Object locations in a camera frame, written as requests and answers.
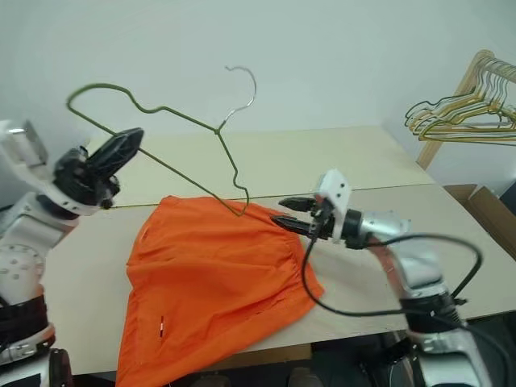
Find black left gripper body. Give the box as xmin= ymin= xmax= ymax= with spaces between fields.
xmin=52 ymin=147 xmax=123 ymax=211

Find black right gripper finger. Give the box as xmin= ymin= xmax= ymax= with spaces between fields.
xmin=278 ymin=196 xmax=319 ymax=213
xmin=271 ymin=215 xmax=319 ymax=239

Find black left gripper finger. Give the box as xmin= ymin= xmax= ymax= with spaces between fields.
xmin=87 ymin=127 xmax=145 ymax=163
xmin=94 ymin=133 xmax=145 ymax=179

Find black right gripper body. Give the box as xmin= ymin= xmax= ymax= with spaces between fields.
xmin=305 ymin=197 xmax=344 ymax=243

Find orange shorts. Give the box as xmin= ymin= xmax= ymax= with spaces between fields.
xmin=115 ymin=194 xmax=327 ymax=387

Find brown cardboard box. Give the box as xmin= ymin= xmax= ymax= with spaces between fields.
xmin=442 ymin=183 xmax=516 ymax=264

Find wooden clothes rack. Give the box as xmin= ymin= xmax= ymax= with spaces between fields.
xmin=416 ymin=48 xmax=516 ymax=170

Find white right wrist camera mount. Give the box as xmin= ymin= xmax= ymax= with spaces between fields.
xmin=313 ymin=169 xmax=354 ymax=244

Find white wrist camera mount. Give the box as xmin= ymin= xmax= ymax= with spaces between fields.
xmin=313 ymin=169 xmax=354 ymax=244
xmin=0 ymin=119 xmax=102 ymax=217

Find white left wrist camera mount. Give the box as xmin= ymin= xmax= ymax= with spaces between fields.
xmin=0 ymin=119 xmax=102 ymax=217

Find bunch of wire hangers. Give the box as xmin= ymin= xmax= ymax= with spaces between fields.
xmin=417 ymin=60 xmax=516 ymax=144

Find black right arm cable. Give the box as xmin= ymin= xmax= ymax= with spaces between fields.
xmin=301 ymin=231 xmax=510 ymax=387

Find yellow wire hanger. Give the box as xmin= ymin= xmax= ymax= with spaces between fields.
xmin=406 ymin=56 xmax=516 ymax=135

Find dark green wire hanger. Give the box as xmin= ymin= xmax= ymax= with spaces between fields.
xmin=404 ymin=94 xmax=516 ymax=131

